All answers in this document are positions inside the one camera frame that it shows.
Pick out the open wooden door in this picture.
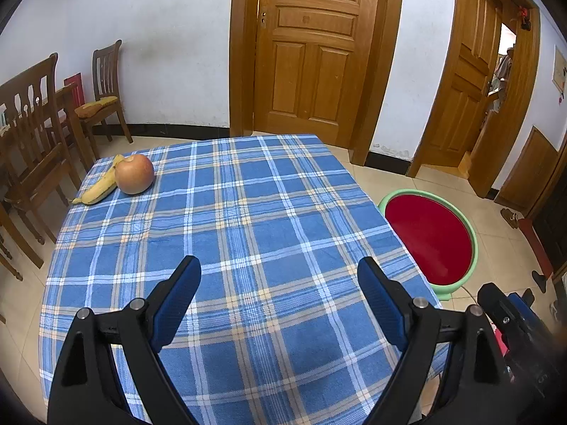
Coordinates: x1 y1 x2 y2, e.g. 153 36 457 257
419 0 503 169

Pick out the blue plaid tablecloth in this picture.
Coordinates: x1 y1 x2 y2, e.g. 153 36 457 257
38 134 444 425

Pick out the beige cable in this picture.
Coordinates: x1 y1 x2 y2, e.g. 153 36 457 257
458 284 481 306

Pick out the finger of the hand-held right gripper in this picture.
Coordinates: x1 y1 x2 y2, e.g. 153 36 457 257
476 282 517 337
509 289 539 319

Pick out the red board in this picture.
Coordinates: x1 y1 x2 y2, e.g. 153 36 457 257
63 72 86 107

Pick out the red floral cloth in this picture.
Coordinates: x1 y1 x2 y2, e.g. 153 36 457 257
487 319 510 359

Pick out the wall poster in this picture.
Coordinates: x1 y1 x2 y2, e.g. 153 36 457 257
551 44 567 98

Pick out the wooden door frame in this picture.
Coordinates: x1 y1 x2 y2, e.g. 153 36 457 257
408 0 541 200

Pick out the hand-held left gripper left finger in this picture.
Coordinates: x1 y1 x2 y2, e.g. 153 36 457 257
46 255 202 425

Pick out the yellow banana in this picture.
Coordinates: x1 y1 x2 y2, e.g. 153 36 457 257
72 154 127 205

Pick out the wooden wall panel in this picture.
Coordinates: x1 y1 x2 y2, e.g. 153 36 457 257
494 126 559 211

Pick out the red doormat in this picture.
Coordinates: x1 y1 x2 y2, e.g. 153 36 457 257
518 218 554 277

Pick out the yellow seat cushion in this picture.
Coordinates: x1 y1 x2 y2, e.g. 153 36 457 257
74 95 119 119

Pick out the red apple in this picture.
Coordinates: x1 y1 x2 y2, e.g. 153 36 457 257
115 154 155 196

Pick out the wooden chair with cushion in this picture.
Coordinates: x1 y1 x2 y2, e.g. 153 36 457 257
73 39 134 145

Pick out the dark wooden door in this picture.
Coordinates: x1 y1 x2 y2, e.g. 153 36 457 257
527 142 567 253

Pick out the closed wooden door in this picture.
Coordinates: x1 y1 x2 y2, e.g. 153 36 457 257
229 0 406 165

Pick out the pair of brown shoes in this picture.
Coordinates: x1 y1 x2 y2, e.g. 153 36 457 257
500 207 521 230

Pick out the red basin with green rim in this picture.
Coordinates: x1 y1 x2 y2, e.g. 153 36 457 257
377 189 479 299

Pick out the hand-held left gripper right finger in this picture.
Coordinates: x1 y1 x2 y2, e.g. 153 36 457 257
357 257 519 425

